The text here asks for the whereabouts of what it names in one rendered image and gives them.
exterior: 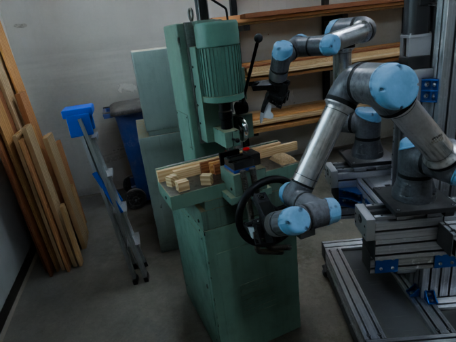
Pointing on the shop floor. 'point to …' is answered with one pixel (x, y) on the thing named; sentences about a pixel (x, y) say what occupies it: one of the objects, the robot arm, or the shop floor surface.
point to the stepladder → (106, 186)
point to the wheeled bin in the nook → (134, 112)
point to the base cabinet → (237, 282)
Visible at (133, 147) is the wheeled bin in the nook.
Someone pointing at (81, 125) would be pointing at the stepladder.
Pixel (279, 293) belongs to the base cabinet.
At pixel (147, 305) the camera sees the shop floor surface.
